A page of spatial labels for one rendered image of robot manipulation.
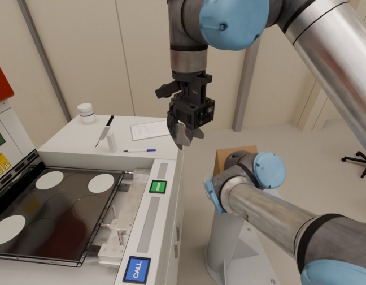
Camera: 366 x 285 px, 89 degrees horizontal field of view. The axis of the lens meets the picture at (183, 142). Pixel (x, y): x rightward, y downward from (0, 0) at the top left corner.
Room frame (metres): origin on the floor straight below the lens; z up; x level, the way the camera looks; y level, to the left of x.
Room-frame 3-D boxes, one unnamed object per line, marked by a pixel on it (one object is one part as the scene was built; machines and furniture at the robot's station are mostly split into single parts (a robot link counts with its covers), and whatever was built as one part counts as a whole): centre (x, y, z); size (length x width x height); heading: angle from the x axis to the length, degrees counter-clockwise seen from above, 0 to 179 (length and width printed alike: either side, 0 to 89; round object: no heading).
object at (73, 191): (0.42, 0.45, 0.90); 0.34 x 0.34 x 0.01; 85
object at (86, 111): (0.90, 0.51, 1.01); 0.07 x 0.07 x 0.10
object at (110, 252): (0.26, 0.20, 0.89); 0.08 x 0.03 x 0.03; 85
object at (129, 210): (0.41, 0.19, 0.87); 0.36 x 0.08 x 0.03; 175
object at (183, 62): (0.41, -0.01, 1.39); 0.08 x 0.08 x 0.05
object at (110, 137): (0.65, 0.32, 1.03); 0.06 x 0.04 x 0.13; 85
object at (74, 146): (0.79, 0.32, 0.89); 0.62 x 0.35 x 0.14; 85
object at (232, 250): (0.60, -0.35, 0.41); 0.51 x 0.44 x 0.82; 99
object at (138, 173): (0.58, 0.17, 0.89); 0.08 x 0.03 x 0.03; 85
